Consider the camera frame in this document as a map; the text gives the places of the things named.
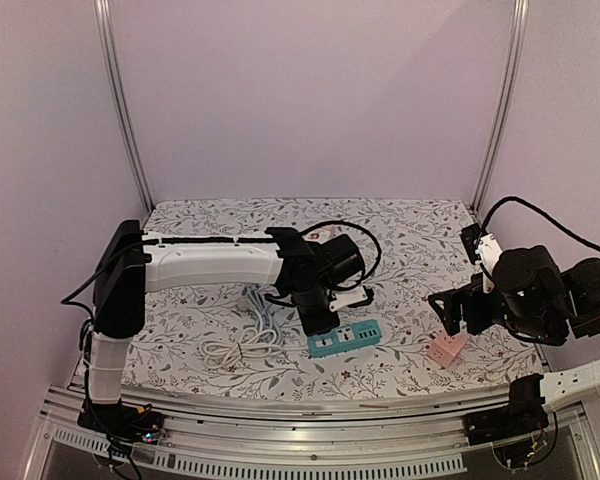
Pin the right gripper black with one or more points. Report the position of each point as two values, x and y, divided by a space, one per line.
464 310

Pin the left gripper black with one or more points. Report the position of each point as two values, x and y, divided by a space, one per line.
316 328

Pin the pink cube socket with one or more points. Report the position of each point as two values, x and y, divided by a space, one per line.
444 349

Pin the teal power strip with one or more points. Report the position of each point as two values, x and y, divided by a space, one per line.
344 339

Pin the small pink charger plug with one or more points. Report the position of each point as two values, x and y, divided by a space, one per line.
328 232

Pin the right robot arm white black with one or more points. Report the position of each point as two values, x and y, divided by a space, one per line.
525 293

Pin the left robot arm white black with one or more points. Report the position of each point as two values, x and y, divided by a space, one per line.
319 279

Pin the floral patterned table mat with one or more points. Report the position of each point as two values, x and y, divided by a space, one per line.
416 250

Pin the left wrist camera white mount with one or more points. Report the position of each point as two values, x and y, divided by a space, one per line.
360 296

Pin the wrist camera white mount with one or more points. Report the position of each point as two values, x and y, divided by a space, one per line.
360 296
482 250

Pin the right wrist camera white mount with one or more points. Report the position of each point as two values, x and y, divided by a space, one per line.
482 250

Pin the front aluminium rail base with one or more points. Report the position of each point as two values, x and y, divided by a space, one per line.
413 437

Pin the right aluminium frame post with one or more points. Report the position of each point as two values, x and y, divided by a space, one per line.
514 51

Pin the aluminium frame post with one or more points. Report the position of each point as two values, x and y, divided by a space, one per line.
514 51
106 32

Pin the left aluminium frame post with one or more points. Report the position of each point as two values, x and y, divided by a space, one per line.
106 32

